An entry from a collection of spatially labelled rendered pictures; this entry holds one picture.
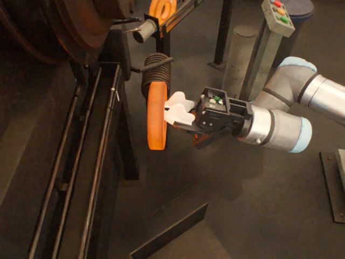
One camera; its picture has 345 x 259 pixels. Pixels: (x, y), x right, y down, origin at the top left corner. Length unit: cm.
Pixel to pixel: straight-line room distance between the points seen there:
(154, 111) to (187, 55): 161
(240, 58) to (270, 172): 64
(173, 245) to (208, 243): 9
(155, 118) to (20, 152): 27
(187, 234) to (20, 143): 44
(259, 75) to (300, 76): 93
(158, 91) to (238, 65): 103
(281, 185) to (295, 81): 87
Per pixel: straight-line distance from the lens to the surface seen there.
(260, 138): 65
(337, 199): 162
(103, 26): 60
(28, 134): 60
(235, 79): 162
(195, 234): 73
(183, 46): 224
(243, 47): 149
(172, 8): 127
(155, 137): 56
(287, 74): 79
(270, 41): 156
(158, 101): 55
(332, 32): 277
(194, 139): 68
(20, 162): 58
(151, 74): 117
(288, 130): 67
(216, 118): 58
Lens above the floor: 130
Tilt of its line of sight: 53 degrees down
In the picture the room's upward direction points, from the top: straight up
